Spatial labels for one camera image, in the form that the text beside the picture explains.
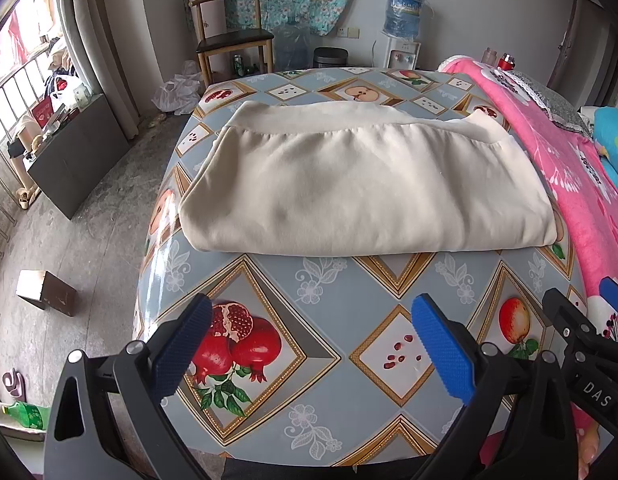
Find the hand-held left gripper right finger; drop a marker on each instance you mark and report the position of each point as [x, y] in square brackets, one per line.
[441, 350]

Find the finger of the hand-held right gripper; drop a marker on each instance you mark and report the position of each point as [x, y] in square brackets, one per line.
[564, 315]
[614, 294]

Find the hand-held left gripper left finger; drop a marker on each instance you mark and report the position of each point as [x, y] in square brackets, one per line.
[181, 345]

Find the beige jacket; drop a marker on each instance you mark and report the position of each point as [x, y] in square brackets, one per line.
[364, 185]

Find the person's right hand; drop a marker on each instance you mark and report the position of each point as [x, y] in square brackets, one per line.
[588, 452]

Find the fruit print tablecloth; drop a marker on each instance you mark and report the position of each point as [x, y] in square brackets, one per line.
[339, 300]

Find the pink floral blanket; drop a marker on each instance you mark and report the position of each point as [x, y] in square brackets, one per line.
[564, 185]

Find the brown cardboard box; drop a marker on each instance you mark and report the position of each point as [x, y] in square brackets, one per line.
[44, 290]

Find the blue plush pillow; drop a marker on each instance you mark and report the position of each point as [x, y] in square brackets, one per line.
[614, 135]

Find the green plastic bottle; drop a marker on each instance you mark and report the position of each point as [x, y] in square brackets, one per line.
[29, 416]

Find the pink slipper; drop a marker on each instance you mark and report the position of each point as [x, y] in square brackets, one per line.
[14, 385]

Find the grey pillow with white trim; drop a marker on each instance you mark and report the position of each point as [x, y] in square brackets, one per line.
[549, 95]

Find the dark cabinet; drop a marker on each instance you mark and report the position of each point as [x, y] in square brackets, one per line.
[79, 160]

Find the grey panelled door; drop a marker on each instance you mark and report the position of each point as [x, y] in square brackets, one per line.
[604, 60]

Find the white plastic bag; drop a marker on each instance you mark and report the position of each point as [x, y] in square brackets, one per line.
[176, 92]

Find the red bottle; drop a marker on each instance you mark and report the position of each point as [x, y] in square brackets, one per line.
[505, 62]

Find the white bag with red print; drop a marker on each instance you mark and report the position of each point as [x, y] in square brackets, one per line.
[64, 87]

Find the white water dispenser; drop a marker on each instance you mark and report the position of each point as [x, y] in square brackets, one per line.
[403, 55]

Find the wooden chair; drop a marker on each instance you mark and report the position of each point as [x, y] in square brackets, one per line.
[234, 40]

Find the dark rice cooker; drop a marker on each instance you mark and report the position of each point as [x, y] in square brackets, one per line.
[329, 57]

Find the empty clear water jug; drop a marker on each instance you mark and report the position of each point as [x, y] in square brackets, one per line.
[291, 45]

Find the grey curtain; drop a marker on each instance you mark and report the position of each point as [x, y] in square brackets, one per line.
[94, 35]

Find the white box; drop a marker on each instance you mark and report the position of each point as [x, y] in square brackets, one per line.
[209, 10]

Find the blue water jug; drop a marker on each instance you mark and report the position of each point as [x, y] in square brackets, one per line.
[403, 12]

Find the white wall socket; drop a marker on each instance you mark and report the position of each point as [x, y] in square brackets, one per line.
[349, 32]

